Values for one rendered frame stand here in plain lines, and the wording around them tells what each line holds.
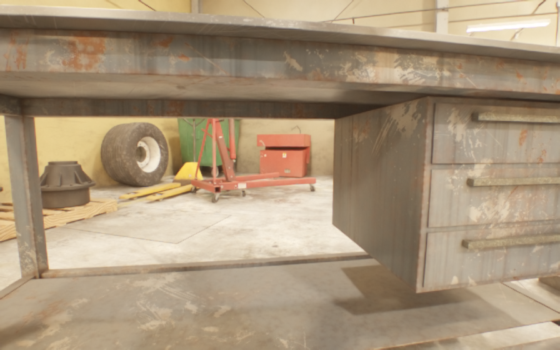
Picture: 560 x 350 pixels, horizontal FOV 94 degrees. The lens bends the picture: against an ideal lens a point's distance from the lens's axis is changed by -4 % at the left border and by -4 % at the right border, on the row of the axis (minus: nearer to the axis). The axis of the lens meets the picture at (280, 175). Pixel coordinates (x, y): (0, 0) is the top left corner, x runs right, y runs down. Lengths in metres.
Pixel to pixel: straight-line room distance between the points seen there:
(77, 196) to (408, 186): 2.91
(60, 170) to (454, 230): 3.03
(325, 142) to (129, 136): 3.95
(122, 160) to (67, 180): 1.66
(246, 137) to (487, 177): 6.42
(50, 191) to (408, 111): 2.97
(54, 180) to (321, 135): 4.96
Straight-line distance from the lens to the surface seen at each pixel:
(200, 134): 5.97
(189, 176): 4.58
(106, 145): 5.11
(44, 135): 4.95
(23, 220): 1.32
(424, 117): 0.64
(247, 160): 6.92
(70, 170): 3.17
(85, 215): 3.14
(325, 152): 6.38
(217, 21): 0.42
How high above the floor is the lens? 0.69
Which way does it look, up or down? 6 degrees down
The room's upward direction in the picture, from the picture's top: straight up
